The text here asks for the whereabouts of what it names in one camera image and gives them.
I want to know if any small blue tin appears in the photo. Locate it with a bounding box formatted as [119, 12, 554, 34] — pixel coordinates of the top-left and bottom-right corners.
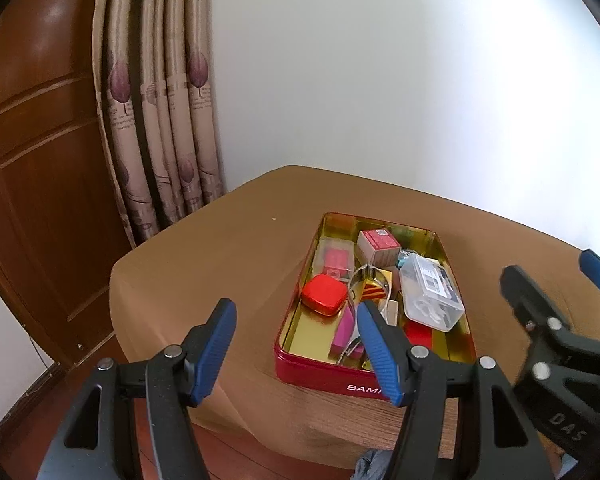
[396, 249, 416, 269]

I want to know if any clear plastic floss box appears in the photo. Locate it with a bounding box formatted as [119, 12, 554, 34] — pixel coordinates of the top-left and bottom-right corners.
[399, 252, 465, 333]

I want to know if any red rounded square tin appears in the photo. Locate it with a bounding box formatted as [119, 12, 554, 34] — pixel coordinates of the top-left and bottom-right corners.
[301, 274, 348, 318]

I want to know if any pink card in clear case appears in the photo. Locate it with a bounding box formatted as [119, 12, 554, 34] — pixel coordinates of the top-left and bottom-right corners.
[312, 237, 355, 282]

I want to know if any pink topped cardboard box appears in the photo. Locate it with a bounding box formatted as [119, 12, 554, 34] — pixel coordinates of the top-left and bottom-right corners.
[355, 229, 401, 268]

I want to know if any brown wooden door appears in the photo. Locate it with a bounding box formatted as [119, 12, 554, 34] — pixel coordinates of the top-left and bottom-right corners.
[0, 0, 131, 366]

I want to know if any red gold tin box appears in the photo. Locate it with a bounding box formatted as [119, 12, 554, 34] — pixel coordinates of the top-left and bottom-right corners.
[273, 211, 479, 401]

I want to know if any yellow cube box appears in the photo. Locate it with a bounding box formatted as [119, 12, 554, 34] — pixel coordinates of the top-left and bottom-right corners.
[361, 270, 392, 302]

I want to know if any pink rectangular eraser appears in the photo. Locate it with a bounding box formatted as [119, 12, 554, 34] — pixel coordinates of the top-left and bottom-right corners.
[329, 308, 355, 361]

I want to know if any red flat block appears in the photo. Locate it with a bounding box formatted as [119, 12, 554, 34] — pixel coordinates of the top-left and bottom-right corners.
[403, 320, 432, 350]

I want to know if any patterned beige curtain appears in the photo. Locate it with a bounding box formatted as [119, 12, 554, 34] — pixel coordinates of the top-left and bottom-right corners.
[92, 0, 223, 245]

